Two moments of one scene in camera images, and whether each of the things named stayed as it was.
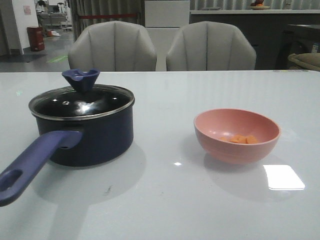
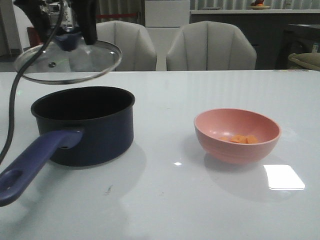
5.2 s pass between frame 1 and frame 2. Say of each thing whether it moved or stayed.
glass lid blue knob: moved
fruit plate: stayed
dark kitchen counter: stayed
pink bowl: stayed
